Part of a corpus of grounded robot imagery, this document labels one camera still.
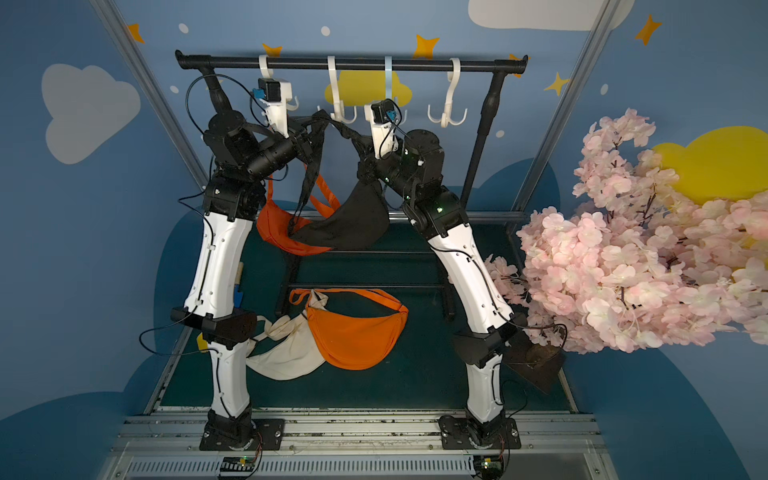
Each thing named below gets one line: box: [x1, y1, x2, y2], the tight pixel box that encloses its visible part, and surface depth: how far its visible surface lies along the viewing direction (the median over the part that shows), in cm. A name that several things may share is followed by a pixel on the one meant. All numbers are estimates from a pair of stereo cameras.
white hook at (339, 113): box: [327, 55, 357, 125], surface depth 58 cm
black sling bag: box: [289, 109, 390, 251], surface depth 75 cm
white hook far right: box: [427, 57, 468, 128], surface depth 59 cm
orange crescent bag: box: [288, 289, 409, 370], surface depth 92 cm
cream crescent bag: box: [246, 290, 329, 380], surface depth 90 cm
